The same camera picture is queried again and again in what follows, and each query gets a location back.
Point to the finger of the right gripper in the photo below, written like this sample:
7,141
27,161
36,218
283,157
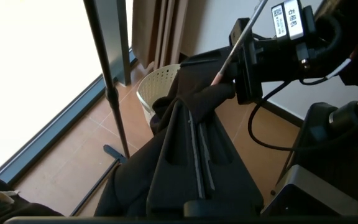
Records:
204,59

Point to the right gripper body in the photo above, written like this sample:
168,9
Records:
275,62

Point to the pink clothes hanger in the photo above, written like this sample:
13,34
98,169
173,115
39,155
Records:
228,59

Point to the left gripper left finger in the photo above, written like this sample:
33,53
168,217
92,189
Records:
172,180

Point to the white laundry basket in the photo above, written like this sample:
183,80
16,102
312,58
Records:
157,84

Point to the black clothes rack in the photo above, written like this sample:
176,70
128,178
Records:
106,62

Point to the window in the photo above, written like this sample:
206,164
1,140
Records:
26,77

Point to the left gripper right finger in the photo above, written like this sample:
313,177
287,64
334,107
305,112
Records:
235,186

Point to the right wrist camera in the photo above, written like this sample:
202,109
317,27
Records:
291,18

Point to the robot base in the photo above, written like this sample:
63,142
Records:
322,186

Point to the brown curtain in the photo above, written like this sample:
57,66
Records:
145,31

